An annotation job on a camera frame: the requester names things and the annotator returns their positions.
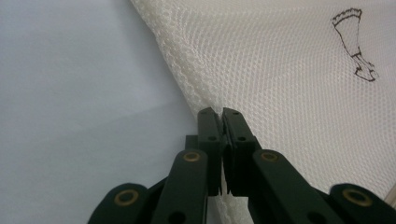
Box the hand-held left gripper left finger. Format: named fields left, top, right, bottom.
left=185, top=106, right=224, bottom=197

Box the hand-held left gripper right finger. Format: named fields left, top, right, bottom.
left=221, top=106, right=263, bottom=198

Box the white mesh cloth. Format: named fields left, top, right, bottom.
left=130, top=0, right=396, bottom=224

